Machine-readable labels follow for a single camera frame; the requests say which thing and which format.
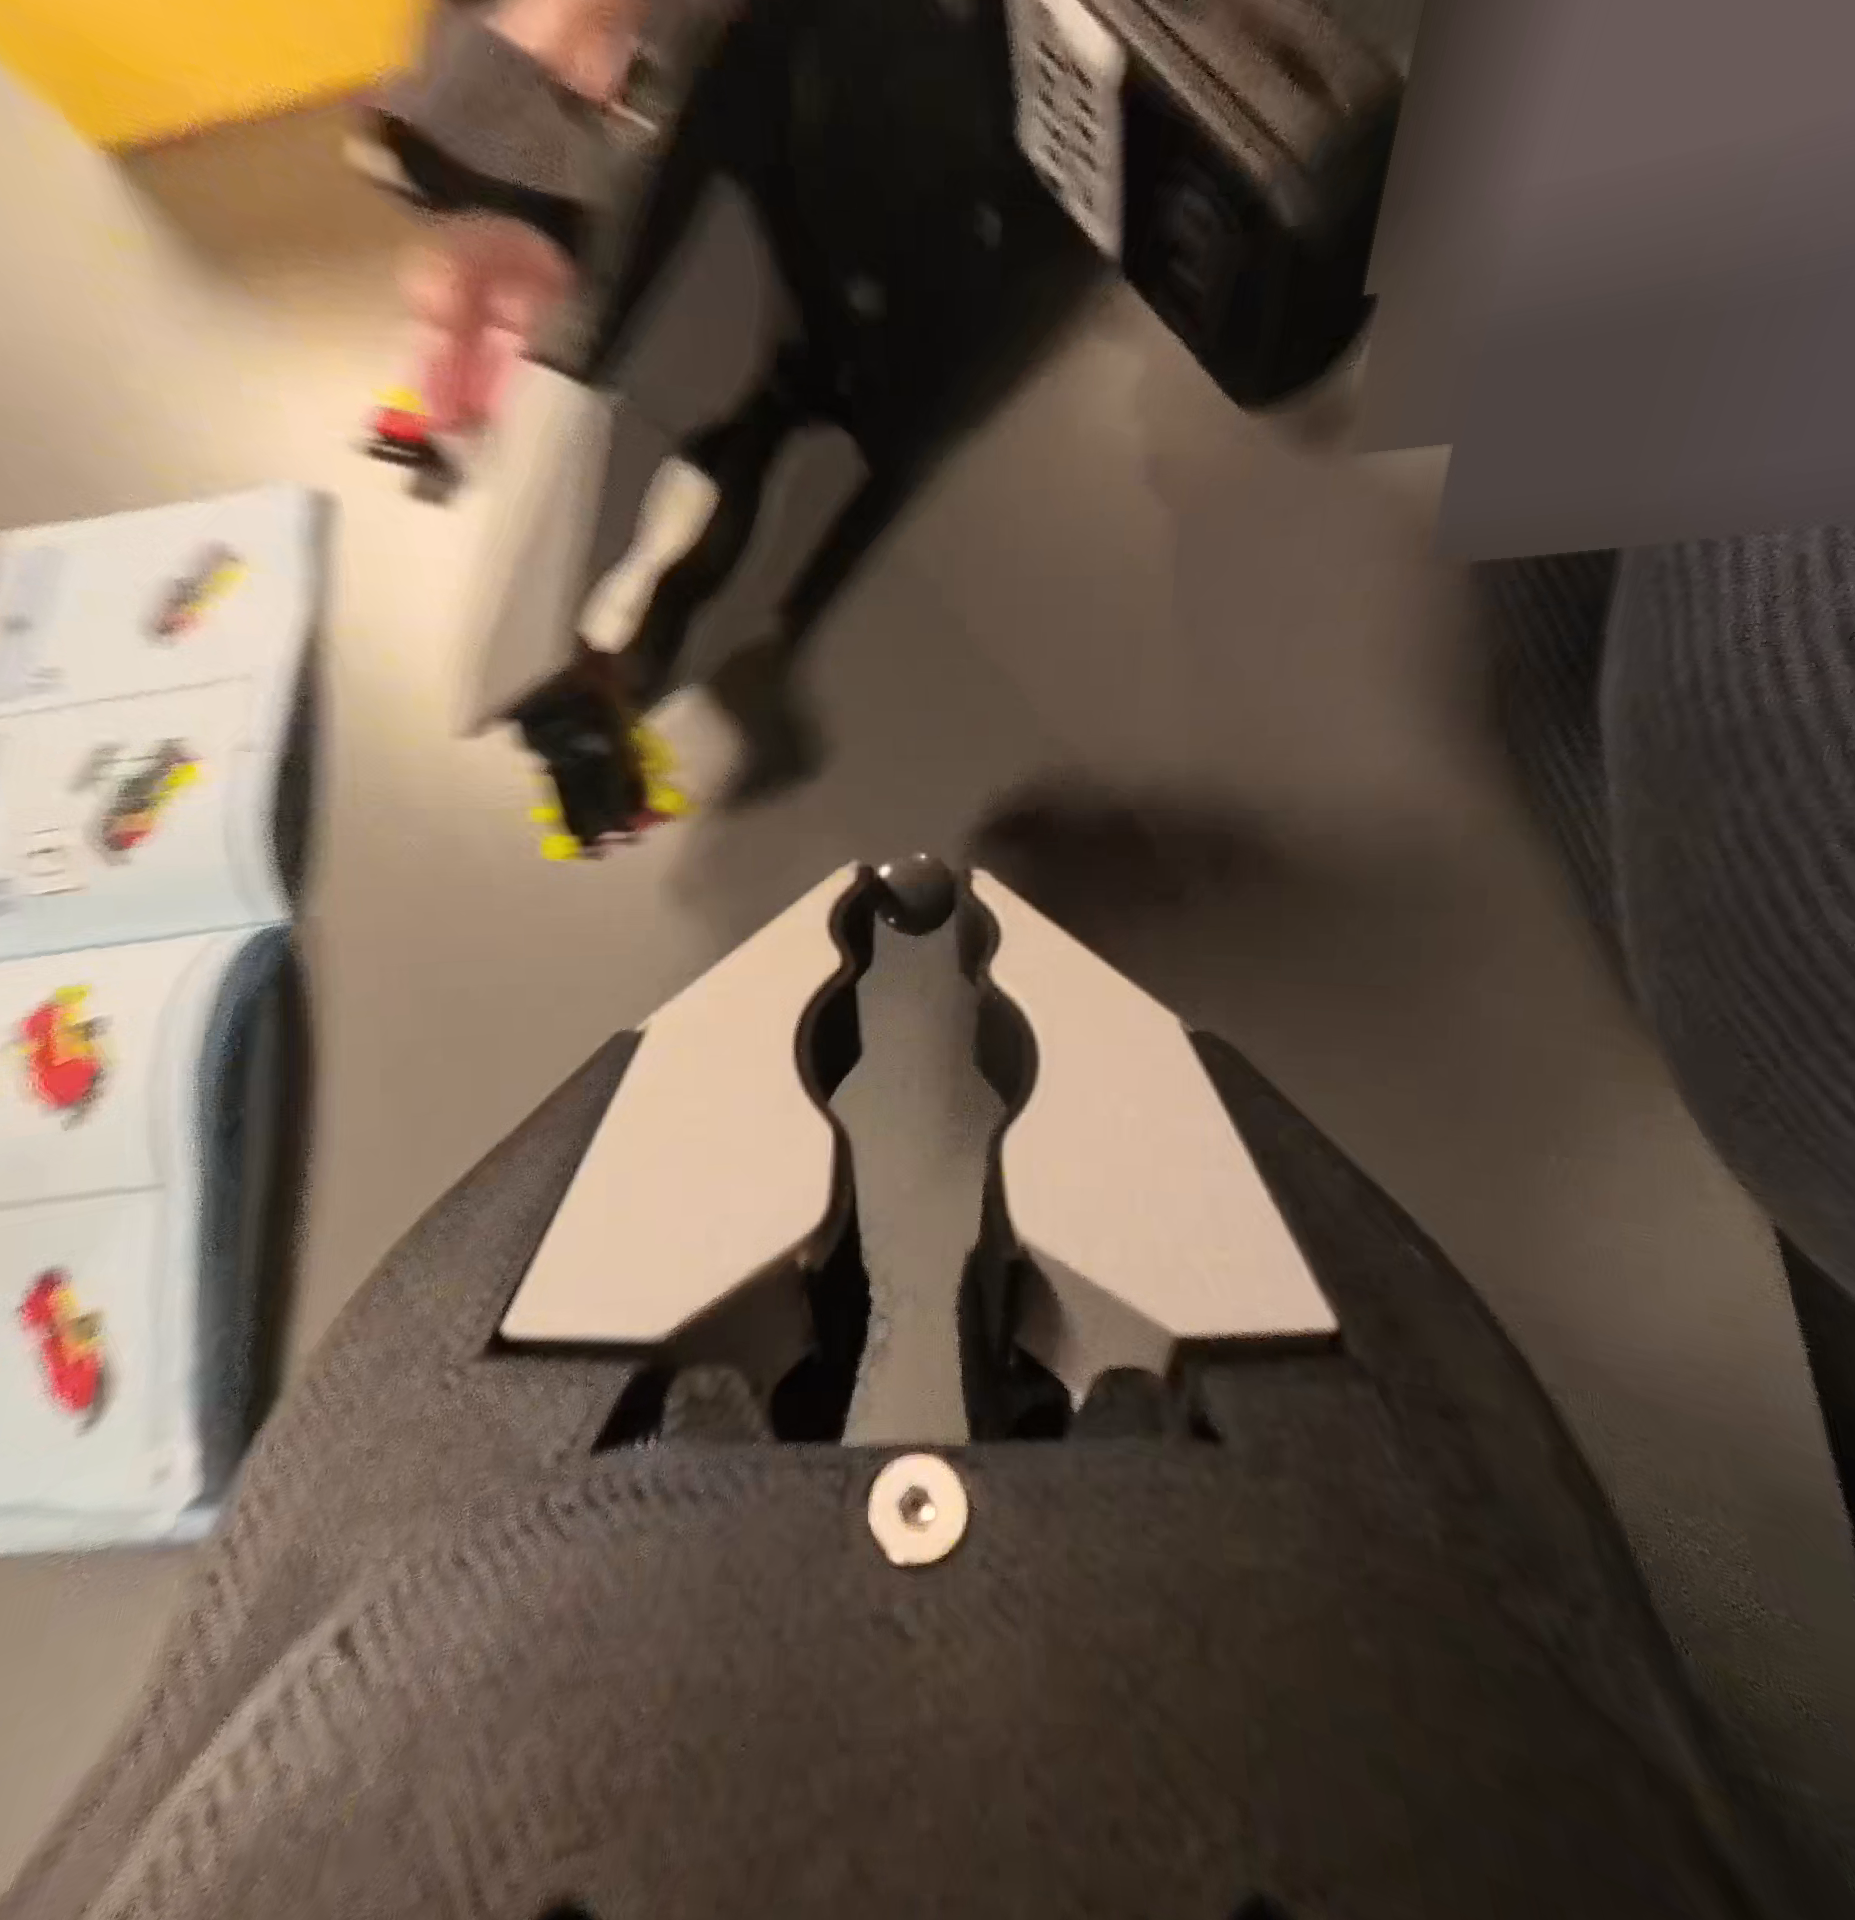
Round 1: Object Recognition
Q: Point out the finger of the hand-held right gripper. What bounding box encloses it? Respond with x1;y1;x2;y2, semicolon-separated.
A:
457;383;718;732
683;431;871;800

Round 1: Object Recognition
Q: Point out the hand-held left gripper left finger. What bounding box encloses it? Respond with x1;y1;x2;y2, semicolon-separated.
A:
498;858;880;1343

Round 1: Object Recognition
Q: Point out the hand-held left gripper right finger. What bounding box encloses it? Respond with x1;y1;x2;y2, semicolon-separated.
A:
954;863;1345;1409

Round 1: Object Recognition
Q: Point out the long black red lego tail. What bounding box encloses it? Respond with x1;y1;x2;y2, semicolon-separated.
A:
360;385;461;509

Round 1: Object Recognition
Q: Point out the red yellow lego model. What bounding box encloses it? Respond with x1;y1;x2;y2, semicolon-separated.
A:
512;655;697;863

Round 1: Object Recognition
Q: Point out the small black round lego piece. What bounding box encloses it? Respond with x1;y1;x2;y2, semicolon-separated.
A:
871;854;961;935

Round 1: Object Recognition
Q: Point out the yellow plastic bin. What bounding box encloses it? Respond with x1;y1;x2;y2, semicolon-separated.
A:
0;0;434;153

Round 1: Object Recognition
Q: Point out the person's right hand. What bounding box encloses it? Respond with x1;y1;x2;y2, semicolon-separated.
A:
399;0;669;431

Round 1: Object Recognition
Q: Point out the open instruction booklet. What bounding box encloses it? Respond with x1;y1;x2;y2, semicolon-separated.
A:
0;486;333;1562

